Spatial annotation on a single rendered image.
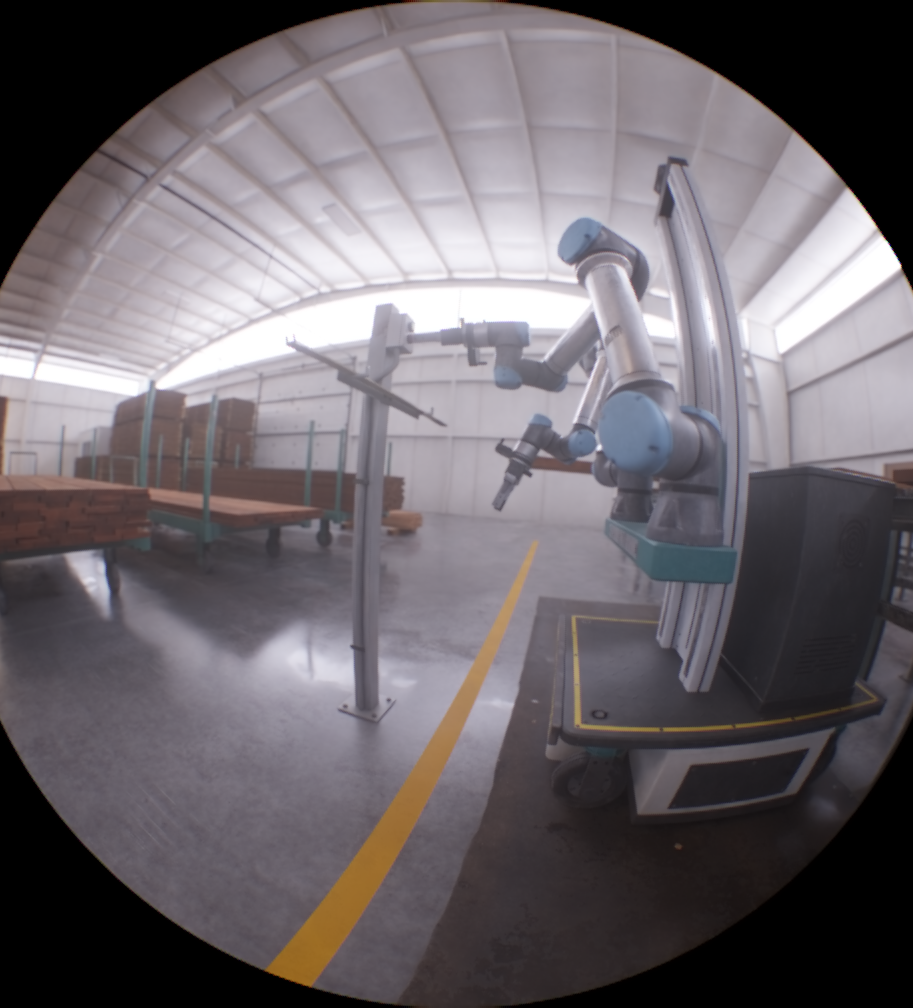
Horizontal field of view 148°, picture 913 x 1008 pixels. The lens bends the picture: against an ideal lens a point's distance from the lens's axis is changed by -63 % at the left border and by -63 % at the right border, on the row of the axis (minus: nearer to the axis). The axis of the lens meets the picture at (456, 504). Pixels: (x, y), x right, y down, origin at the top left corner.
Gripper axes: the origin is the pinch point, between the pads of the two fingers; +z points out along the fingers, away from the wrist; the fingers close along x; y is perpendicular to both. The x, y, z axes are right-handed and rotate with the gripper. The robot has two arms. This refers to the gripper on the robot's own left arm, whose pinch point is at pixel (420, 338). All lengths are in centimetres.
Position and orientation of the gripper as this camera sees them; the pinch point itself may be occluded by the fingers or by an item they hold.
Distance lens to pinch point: 106.8
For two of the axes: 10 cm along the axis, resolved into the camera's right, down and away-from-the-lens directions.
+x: -2.8, 4.8, -8.3
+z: -9.6, -0.8, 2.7
